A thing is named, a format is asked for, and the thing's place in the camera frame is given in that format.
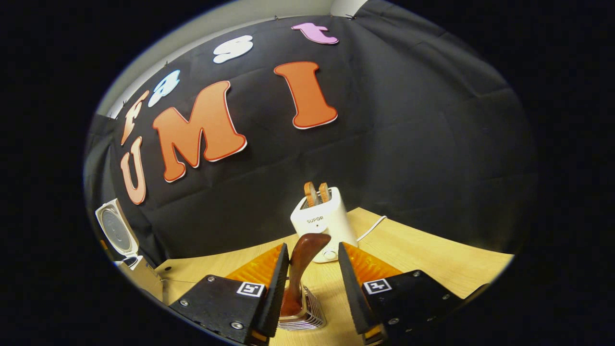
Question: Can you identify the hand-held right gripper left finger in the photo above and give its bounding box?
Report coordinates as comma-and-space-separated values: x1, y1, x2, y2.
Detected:
169, 243, 290, 346

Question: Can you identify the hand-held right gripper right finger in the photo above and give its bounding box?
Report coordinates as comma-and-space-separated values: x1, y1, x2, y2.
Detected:
338, 242, 464, 344

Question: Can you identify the brown wooden spoon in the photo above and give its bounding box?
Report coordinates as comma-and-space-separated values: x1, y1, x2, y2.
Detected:
280, 233, 332, 318

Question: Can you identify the metal wire chopstick holder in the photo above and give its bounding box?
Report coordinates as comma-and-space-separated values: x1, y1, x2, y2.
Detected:
278, 284, 327, 331

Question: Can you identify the white rice cooker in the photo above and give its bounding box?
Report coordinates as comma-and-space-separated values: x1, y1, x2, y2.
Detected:
95, 198, 164, 302

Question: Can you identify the white toaster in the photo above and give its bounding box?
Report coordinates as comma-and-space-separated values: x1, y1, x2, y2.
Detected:
290, 186, 358, 263

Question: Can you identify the black backdrop cloth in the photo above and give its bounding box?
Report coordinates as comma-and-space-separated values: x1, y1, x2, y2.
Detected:
84, 0, 536, 260

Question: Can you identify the white toaster cable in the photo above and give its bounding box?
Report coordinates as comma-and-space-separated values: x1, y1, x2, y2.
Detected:
357, 215, 388, 242

